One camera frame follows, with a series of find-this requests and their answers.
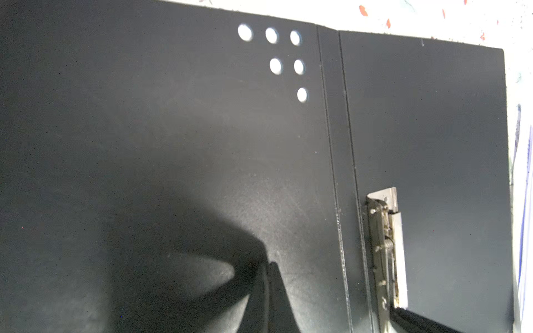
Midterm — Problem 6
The metal folder clip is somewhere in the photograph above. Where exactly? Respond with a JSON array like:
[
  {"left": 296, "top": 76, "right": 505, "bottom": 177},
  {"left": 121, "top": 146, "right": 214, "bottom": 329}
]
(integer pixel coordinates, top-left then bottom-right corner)
[{"left": 366, "top": 187, "right": 408, "bottom": 332}]

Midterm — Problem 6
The printed paper sheet near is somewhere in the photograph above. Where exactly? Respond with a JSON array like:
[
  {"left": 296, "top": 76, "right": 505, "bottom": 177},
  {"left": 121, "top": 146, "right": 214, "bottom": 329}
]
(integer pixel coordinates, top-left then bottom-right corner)
[{"left": 512, "top": 104, "right": 532, "bottom": 332}]

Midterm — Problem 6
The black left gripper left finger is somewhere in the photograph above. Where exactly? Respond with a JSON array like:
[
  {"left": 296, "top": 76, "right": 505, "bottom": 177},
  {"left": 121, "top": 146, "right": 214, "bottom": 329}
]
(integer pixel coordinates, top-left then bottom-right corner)
[{"left": 235, "top": 259, "right": 301, "bottom": 333}]

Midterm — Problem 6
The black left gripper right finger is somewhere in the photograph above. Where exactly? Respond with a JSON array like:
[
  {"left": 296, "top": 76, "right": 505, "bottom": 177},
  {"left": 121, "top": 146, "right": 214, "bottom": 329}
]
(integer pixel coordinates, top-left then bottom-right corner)
[{"left": 390, "top": 308, "right": 459, "bottom": 333}]

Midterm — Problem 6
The blue folder with black inside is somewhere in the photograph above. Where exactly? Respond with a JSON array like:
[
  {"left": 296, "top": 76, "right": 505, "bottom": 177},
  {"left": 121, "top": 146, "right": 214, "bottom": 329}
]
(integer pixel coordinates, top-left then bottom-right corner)
[{"left": 1, "top": 1, "right": 514, "bottom": 332}]

